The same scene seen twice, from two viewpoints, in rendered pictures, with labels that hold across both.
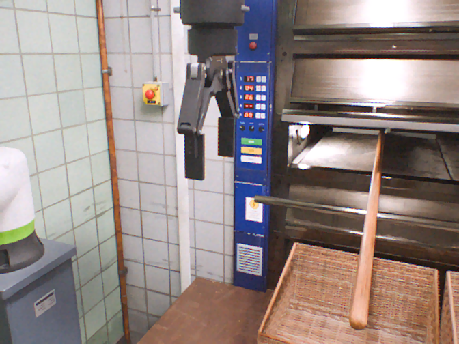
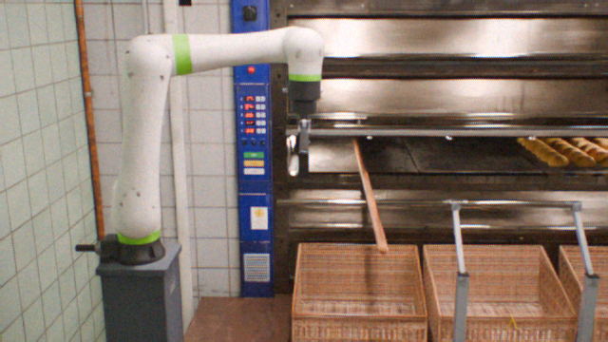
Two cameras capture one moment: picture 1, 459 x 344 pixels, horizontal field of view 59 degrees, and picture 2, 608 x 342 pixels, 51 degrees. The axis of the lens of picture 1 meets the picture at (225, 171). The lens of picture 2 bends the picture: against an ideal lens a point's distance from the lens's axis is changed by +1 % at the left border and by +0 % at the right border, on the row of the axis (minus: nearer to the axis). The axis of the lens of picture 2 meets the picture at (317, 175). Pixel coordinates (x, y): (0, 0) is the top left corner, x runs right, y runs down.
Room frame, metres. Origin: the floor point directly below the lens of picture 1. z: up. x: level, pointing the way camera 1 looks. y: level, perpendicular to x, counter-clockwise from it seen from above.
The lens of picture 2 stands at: (-1.06, 0.64, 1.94)
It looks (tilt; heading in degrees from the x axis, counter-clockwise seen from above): 15 degrees down; 339
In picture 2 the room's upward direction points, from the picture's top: straight up
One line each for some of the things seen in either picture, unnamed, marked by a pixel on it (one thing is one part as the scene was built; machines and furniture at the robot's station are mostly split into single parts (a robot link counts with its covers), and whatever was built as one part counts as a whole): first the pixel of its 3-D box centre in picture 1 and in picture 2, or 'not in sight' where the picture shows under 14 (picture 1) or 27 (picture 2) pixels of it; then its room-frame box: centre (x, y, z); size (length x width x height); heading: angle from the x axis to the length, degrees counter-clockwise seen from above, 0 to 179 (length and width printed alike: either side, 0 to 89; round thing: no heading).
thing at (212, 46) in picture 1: (212, 60); (304, 115); (0.63, 0.02, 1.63); 0.08 x 0.07 x 0.09; 160
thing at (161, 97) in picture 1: (155, 93); not in sight; (1.81, 0.31, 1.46); 0.10 x 0.07 x 0.10; 67
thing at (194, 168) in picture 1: (194, 156); (303, 166); (0.57, 0.05, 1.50); 0.03 x 0.01 x 0.07; 70
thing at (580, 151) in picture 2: not in sight; (578, 148); (1.46, -1.80, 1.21); 0.61 x 0.48 x 0.06; 157
